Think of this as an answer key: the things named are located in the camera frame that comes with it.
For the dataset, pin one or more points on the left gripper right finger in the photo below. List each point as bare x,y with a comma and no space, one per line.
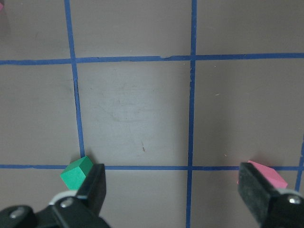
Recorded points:
256,191

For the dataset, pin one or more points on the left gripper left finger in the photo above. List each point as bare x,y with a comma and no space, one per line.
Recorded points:
92,192

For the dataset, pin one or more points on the pink cube centre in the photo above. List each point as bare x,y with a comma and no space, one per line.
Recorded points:
270,175

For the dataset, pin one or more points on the green cube front left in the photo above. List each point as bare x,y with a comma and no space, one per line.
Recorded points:
76,172

